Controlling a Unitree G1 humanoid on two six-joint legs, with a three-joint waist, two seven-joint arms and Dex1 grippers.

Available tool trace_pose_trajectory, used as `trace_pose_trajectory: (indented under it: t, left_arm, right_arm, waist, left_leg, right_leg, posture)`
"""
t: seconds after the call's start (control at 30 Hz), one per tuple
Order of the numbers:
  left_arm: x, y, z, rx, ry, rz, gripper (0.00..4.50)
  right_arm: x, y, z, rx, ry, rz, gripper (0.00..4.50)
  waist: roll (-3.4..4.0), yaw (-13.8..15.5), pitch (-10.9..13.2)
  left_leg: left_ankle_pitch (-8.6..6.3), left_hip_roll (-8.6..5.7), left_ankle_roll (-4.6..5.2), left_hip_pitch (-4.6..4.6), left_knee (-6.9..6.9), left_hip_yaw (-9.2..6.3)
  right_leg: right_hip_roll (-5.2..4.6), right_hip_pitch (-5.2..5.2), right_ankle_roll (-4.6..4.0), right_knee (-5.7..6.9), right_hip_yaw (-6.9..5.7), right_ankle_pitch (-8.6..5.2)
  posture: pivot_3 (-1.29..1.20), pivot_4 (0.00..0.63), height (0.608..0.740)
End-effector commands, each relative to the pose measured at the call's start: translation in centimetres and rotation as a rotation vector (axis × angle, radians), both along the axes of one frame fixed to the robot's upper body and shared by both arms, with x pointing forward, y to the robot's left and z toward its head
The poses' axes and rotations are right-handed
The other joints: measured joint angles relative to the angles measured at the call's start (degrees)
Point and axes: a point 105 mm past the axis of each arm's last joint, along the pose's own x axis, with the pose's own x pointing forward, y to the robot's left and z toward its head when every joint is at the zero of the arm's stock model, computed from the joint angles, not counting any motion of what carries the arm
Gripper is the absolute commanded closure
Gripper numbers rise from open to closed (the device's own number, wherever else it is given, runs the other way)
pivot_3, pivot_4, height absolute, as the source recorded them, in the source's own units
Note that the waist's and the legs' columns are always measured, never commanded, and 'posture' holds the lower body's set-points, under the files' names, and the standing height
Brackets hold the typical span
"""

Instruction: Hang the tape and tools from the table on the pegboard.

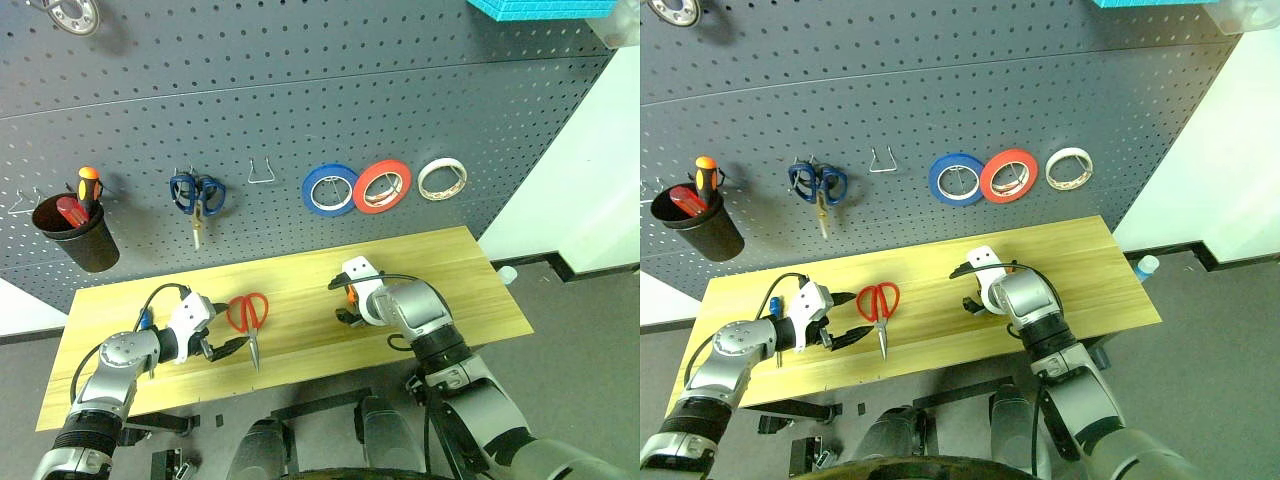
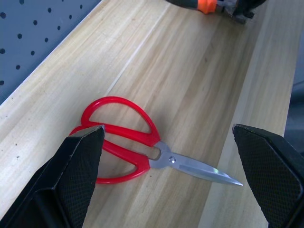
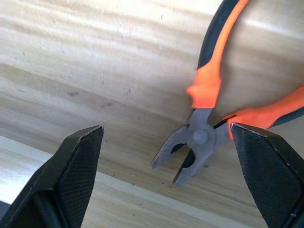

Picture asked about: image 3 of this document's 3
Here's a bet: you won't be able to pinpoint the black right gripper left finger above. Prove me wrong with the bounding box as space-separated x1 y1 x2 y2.
0 125 105 228

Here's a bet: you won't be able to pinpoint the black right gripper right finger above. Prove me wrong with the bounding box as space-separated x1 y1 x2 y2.
230 122 304 228

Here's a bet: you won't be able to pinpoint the orange and black handled pliers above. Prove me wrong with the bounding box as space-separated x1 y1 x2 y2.
151 0 304 188

